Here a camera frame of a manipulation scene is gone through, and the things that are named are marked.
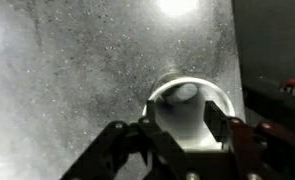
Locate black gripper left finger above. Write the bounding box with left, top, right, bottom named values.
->
left=60, top=99, right=189, bottom=180

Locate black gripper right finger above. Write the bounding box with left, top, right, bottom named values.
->
left=204, top=99, right=295, bottom=180

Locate white cup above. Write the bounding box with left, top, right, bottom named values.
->
left=141, top=76, right=237, bottom=152

